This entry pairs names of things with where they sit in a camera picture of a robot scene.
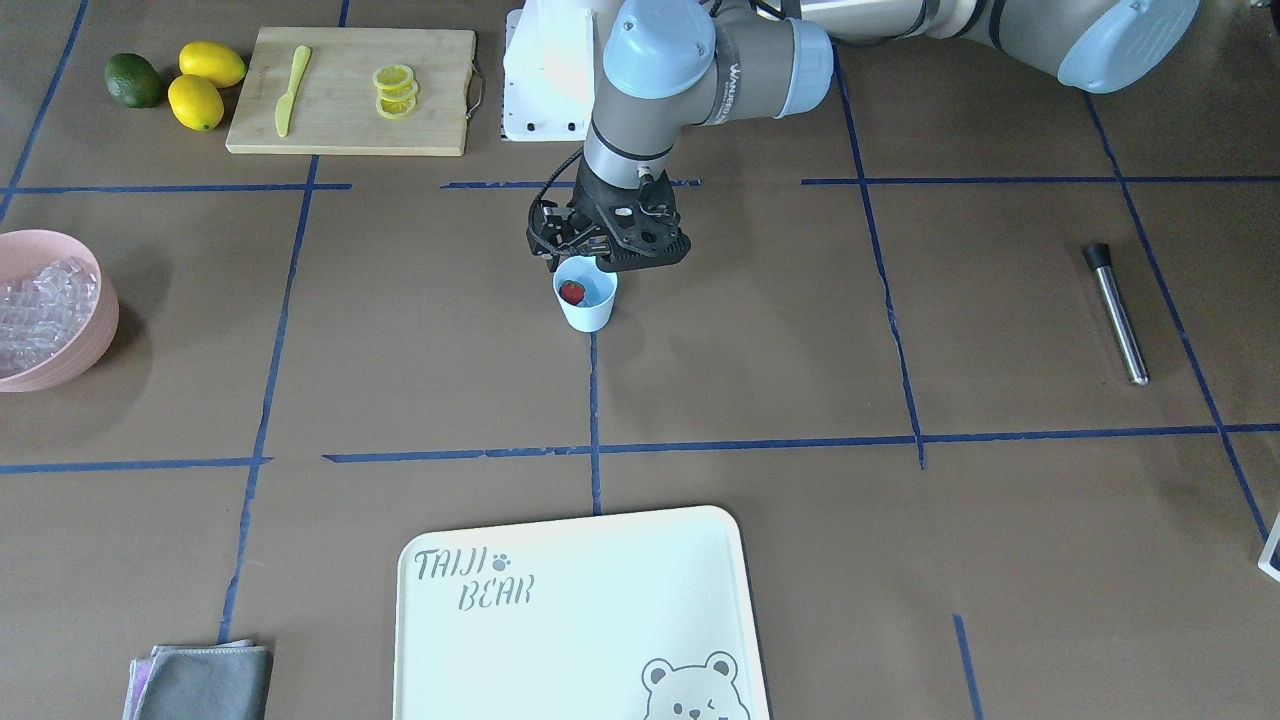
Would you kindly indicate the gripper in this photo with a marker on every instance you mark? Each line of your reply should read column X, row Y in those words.
column 553, row 229

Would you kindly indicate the red strawberry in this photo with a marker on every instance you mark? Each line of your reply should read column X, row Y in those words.
column 572, row 292

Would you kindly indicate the clear ice cubes pile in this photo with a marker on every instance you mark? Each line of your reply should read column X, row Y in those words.
column 41, row 312

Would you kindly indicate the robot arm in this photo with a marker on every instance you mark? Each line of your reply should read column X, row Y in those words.
column 663, row 66

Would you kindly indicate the blue plastic cup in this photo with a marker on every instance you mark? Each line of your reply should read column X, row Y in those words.
column 601, row 286

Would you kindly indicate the metal cup rack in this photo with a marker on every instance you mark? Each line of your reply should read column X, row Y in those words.
column 1268, row 561

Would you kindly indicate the lemon slices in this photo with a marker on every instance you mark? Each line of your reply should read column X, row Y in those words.
column 396, row 91

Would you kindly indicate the bamboo cutting board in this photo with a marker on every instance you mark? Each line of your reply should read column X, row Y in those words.
column 335, row 112

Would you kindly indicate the yellow plastic knife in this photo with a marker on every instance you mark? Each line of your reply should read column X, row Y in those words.
column 285, row 104

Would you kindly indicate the cream bear tray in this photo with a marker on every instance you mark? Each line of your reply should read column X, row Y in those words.
column 640, row 615

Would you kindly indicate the yellow lemon near avocado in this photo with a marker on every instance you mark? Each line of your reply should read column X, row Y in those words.
column 219, row 63

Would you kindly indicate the yellow lemon outer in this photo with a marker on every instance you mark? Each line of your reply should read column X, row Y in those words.
column 196, row 102

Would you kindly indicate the steel muddler black tip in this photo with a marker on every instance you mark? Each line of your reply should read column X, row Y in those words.
column 1099, row 260

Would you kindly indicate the green avocado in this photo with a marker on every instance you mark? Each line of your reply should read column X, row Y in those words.
column 132, row 81

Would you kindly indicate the pink bowl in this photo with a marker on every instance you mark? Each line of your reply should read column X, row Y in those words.
column 24, row 252

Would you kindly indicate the grey folded cloth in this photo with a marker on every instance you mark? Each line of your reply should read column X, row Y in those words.
column 225, row 681

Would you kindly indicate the white pole mount base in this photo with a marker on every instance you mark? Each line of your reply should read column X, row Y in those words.
column 551, row 65

